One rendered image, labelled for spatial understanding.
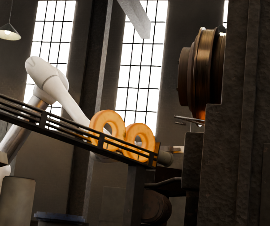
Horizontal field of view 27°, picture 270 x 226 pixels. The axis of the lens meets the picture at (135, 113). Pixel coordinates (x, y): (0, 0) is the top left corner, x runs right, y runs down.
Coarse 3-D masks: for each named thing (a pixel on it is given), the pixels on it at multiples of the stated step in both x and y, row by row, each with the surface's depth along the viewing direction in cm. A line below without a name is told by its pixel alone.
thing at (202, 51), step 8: (200, 32) 249; (208, 32) 251; (200, 40) 246; (208, 40) 245; (200, 48) 243; (208, 48) 242; (200, 56) 241; (208, 56) 240; (200, 64) 240; (208, 64) 239; (200, 72) 240; (200, 80) 240; (200, 88) 241; (200, 96) 242; (200, 104) 244; (200, 112) 247
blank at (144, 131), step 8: (128, 128) 208; (136, 128) 210; (144, 128) 213; (128, 136) 207; (144, 136) 213; (152, 136) 215; (144, 144) 214; (152, 144) 215; (128, 152) 206; (144, 152) 212; (144, 160) 211
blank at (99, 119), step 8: (104, 112) 200; (112, 112) 203; (96, 120) 198; (104, 120) 200; (112, 120) 203; (120, 120) 205; (96, 128) 197; (112, 128) 206; (120, 128) 205; (120, 136) 204; (96, 144) 198; (104, 144) 199; (120, 144) 204
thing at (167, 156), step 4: (160, 152) 216; (164, 152) 218; (168, 152) 221; (160, 156) 216; (164, 156) 217; (168, 156) 218; (172, 156) 220; (160, 160) 216; (164, 160) 217; (168, 160) 218; (172, 160) 219; (164, 164) 219; (168, 164) 219
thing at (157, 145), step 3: (156, 144) 216; (159, 144) 214; (156, 147) 215; (159, 147) 214; (156, 150) 215; (159, 150) 214; (156, 156) 214; (144, 162) 218; (147, 162) 216; (153, 162) 214; (156, 162) 213; (153, 165) 213; (156, 165) 212; (156, 168) 212
